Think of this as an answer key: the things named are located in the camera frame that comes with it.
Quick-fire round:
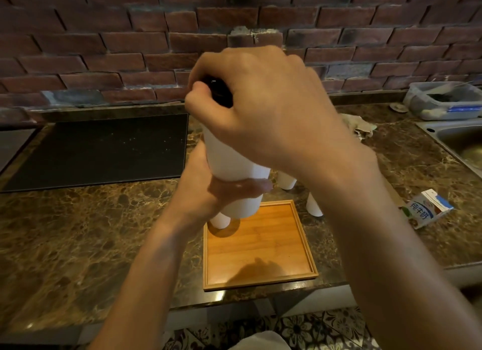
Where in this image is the person's right hand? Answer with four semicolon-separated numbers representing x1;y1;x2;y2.
184;45;381;196

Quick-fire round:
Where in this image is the person's left hand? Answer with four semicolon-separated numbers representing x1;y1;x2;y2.
162;139;274;234

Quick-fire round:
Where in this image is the white paper cup black lid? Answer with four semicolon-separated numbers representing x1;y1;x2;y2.
209;211;232;229
201;76;273;219

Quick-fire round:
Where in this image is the counter lidded cup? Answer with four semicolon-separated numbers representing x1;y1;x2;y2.
277;170;324;218

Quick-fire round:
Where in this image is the square wooden tray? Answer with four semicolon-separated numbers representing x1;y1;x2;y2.
202;199;319;292

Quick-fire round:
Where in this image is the person's right forearm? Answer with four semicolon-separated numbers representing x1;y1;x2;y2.
320;154;482;350

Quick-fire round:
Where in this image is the person's left forearm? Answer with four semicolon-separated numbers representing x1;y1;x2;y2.
88;214;211;350

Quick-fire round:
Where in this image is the person's light grey clothing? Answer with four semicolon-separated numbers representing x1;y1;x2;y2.
229;330;293;350

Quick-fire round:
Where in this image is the crumpled beige rag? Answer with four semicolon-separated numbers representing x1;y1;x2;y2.
338;113;378;142

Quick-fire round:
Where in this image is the black rubber mat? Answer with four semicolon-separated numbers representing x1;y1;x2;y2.
1;113;189;193

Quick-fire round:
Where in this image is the clear plastic container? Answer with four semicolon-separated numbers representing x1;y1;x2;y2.
403;81;482;122

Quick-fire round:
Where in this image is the white blue milk carton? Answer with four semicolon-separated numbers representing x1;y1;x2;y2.
400;189;454;230

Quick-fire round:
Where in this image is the steel sink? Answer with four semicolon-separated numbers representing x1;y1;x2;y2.
416;119;482;179

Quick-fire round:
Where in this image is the grey metal panel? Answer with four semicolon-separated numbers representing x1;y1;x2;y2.
0;127;38;173

